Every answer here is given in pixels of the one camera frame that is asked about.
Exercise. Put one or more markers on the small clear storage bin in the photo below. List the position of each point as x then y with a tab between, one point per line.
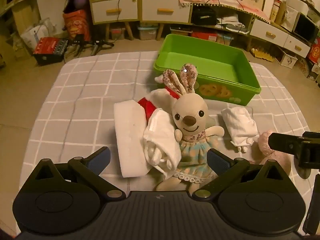
117	33

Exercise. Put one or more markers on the egg carton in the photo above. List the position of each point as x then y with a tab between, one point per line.
262	54

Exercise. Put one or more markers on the grey checked blanket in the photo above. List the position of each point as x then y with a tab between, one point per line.
87	92

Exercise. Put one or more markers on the stack of papers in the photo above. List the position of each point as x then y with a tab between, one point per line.
232	21

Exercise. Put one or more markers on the white kitchen appliance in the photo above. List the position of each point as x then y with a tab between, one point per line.
298	5

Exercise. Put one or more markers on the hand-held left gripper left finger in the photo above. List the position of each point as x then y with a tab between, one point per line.
100	161

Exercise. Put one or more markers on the red black equipment box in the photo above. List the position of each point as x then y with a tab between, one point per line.
50	50

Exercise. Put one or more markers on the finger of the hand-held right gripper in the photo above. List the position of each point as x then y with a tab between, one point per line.
282	142

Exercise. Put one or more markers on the flat red box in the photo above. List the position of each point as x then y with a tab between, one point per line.
203	37

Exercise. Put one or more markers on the white printed box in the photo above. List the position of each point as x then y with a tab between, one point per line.
287	58

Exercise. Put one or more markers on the white cloth glove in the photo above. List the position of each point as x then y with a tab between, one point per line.
160	135
237	122

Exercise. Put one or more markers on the microwave oven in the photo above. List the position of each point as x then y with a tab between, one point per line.
306	28

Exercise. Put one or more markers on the pink plush toy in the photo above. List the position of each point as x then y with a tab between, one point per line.
275	163

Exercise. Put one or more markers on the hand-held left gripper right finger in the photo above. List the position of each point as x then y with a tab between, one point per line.
217	162

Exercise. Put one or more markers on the purple ball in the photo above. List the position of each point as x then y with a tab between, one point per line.
80	0

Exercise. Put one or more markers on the white towel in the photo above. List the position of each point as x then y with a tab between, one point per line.
127	130

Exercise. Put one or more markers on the long wooden sideboard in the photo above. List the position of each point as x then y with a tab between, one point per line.
267	27

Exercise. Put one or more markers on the wooden side shelf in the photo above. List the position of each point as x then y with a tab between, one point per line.
15	12

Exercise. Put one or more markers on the beige bunny plush doll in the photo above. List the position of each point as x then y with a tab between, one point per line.
190	110

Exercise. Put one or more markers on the green plastic box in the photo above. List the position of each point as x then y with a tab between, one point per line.
200	60

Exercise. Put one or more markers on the red white santa plush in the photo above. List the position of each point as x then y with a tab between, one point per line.
146	106

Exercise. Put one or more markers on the red gift box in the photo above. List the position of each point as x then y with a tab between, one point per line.
314	51

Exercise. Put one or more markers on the black tripod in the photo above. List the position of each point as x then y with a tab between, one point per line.
85	46

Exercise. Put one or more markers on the black storage case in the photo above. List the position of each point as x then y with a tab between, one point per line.
203	16

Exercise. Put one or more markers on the orange printed bag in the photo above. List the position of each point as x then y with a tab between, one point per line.
76	26

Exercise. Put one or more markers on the white plastic bag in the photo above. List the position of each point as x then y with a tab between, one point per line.
36	33

